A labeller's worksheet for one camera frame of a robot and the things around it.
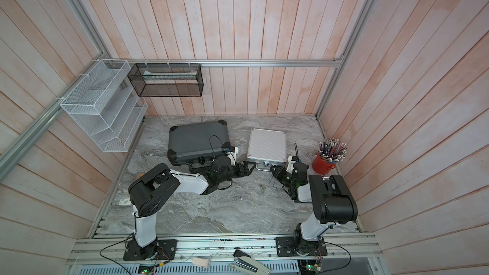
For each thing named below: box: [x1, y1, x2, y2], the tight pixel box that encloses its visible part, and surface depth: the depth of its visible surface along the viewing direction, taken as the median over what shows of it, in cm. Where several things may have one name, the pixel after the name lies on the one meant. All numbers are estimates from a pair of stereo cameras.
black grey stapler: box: [229, 249, 271, 275], surface depth 71 cm
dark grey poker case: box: [167, 120, 231, 166], surface depth 98 cm
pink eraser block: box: [192, 257, 211, 268], surface depth 71 cm
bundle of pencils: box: [318, 137, 348, 163], surface depth 87 cm
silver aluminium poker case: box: [247, 127, 288, 172], surface depth 100 cm
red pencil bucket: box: [311, 152, 337, 176], surface depth 90 cm
